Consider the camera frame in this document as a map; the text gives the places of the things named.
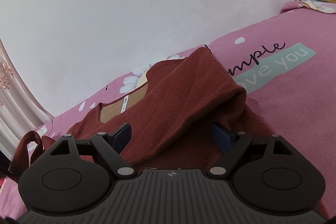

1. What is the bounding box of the dark red knit sweater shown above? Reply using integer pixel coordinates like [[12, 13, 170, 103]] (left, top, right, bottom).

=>
[[8, 47, 330, 219]]

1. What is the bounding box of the beige floral curtain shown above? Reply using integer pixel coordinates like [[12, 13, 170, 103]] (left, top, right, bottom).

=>
[[0, 44, 54, 160]]

